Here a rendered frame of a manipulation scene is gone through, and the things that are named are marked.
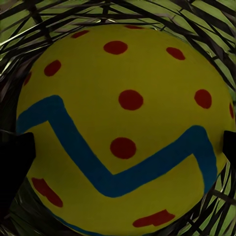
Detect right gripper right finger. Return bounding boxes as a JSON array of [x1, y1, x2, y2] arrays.
[[223, 130, 236, 169]]

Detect wicker basket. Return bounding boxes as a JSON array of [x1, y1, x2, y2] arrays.
[[0, 0, 236, 236]]

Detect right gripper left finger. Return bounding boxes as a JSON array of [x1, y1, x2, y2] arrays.
[[0, 132, 35, 225]]

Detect easter egg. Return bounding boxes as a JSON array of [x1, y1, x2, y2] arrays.
[[15, 24, 236, 236]]

